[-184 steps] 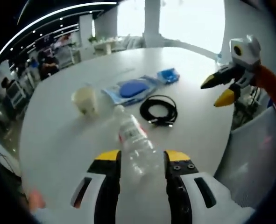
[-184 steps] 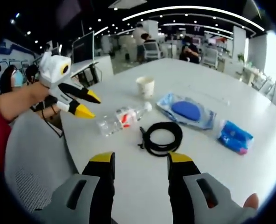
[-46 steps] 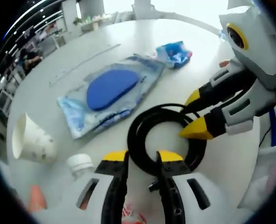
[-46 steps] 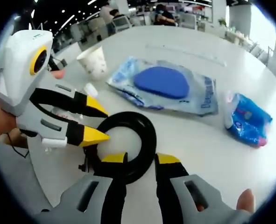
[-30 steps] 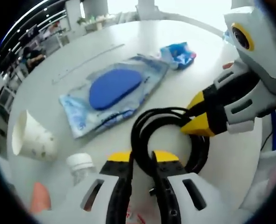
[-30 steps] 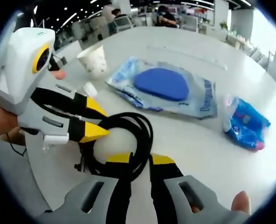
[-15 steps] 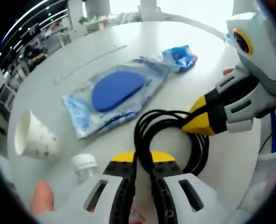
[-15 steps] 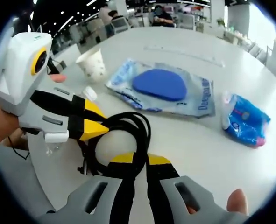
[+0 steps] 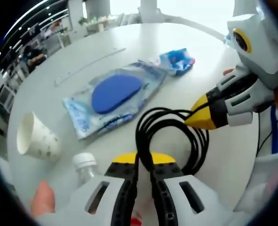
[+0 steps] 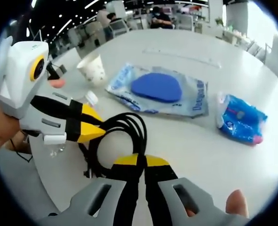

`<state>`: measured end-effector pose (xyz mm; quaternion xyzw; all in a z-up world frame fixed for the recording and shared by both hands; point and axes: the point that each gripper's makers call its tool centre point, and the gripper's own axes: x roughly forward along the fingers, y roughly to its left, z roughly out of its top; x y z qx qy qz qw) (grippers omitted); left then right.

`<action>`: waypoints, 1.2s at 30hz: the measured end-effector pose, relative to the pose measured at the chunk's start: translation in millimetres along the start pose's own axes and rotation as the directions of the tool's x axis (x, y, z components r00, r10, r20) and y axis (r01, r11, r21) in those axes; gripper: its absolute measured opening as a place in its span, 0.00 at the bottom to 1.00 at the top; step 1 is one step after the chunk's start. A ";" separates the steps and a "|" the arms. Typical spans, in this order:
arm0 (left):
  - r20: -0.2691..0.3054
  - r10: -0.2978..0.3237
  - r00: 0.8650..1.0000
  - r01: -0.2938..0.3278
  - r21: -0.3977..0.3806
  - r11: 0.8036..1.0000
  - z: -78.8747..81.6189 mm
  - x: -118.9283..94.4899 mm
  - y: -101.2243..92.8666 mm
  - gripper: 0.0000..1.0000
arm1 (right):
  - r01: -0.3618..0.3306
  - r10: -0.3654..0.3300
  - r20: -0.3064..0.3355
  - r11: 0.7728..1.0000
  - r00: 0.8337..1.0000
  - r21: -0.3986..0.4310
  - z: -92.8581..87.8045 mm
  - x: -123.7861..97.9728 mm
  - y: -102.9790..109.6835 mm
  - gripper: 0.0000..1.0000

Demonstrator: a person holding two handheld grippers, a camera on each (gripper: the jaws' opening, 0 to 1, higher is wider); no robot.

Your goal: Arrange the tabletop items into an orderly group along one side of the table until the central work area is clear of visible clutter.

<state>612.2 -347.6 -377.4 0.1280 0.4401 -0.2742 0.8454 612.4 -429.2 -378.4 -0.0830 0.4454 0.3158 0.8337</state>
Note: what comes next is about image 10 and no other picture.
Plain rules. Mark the clear bag with blue pad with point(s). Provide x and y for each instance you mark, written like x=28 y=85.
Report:
x=157 y=88

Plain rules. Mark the person's right hand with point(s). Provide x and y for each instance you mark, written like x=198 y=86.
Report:
x=238 y=203

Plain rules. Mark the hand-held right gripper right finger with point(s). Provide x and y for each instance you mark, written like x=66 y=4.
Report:
x=160 y=188

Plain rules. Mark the clear plastic bottle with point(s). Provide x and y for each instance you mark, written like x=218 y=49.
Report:
x=91 y=97

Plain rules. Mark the person's left hand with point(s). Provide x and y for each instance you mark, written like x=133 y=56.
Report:
x=2 y=129

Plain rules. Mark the white patterned paper cup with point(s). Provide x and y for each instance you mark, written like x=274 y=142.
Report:
x=92 y=70

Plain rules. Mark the potted green plant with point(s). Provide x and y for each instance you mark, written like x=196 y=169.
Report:
x=219 y=21

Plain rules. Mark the white office chair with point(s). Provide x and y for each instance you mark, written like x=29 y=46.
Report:
x=120 y=28
x=184 y=22

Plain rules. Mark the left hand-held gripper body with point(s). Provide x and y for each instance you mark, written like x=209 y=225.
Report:
x=18 y=77

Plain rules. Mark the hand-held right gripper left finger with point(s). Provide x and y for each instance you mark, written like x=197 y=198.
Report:
x=127 y=188

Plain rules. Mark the blue crinkly plastic packet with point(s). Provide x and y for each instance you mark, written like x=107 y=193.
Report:
x=240 y=122

